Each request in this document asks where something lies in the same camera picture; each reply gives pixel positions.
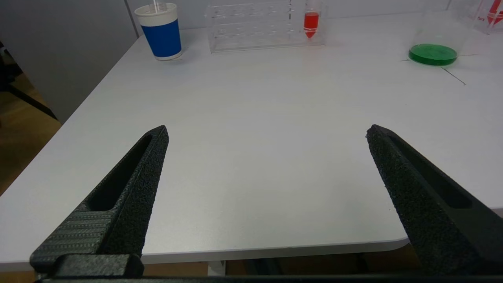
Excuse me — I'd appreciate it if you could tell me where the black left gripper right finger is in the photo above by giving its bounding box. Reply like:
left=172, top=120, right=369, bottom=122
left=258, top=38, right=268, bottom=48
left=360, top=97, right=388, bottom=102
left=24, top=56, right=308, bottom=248
left=366, top=124, right=503, bottom=276

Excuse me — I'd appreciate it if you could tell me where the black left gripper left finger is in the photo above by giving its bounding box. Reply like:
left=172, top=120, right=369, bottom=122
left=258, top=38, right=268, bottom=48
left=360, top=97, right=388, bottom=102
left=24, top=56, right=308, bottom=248
left=30, top=125, right=170, bottom=277

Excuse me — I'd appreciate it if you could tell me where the clear glass beaker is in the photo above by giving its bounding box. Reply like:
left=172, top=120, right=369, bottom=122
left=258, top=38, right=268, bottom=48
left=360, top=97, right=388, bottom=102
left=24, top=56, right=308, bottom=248
left=408, top=0, right=485, bottom=66

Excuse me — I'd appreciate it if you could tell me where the clear acrylic test tube rack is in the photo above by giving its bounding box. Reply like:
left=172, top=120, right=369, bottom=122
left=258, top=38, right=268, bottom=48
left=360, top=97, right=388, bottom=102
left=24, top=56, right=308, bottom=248
left=470, top=0, right=503, bottom=35
left=204, top=0, right=327, bottom=54

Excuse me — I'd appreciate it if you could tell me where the red liquid tube white label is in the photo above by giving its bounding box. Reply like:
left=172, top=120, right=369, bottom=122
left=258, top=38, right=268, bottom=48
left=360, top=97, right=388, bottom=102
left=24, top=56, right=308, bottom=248
left=486, top=0, right=503, bottom=27

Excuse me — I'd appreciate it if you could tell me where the red liquid test tube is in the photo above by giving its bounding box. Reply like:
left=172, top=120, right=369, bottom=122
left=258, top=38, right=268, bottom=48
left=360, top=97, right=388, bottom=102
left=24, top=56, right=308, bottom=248
left=303, top=0, right=322, bottom=39

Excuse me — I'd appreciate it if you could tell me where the white paper cup blue sleeve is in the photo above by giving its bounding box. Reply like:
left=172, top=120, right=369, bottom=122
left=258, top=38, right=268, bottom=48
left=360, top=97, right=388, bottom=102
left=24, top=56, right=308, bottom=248
left=134, top=3, right=183, bottom=61

